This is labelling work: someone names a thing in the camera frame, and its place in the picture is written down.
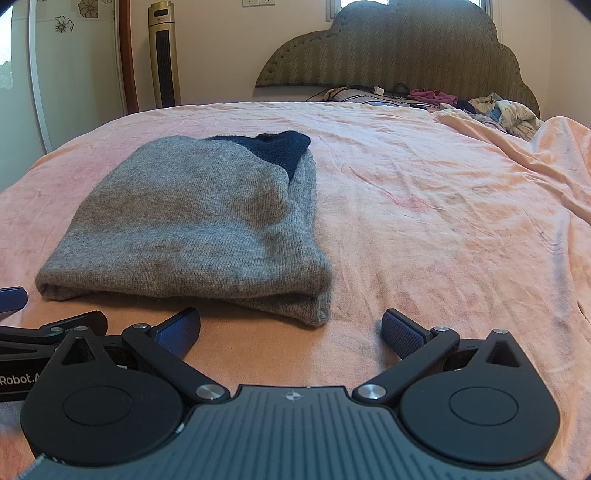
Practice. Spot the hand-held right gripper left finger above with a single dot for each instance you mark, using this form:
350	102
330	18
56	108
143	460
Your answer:
180	330

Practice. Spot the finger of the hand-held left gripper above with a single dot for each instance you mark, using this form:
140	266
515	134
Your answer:
32	336
11	299

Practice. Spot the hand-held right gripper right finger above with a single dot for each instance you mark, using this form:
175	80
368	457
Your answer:
401	334

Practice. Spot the grey sweater with navy sleeves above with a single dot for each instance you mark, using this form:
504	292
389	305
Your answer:
194	221

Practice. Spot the pile of crumpled clothes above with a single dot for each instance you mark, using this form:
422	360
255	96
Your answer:
505	115

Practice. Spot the pink bed sheet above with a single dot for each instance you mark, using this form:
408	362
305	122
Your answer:
438	230

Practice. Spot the white wardrobe door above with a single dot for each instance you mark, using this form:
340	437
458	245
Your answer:
83	78

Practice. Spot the pink garment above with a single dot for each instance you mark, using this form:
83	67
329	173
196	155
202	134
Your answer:
431	97

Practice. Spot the patterned grey pillow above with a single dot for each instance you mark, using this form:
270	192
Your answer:
355	97

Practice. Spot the gold tower fan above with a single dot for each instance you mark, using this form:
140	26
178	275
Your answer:
164	55

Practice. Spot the olive padded headboard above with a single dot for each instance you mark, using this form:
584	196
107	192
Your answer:
397	50

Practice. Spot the window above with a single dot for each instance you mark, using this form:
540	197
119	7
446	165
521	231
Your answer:
347	2

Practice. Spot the wooden door frame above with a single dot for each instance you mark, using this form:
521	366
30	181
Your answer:
128	55

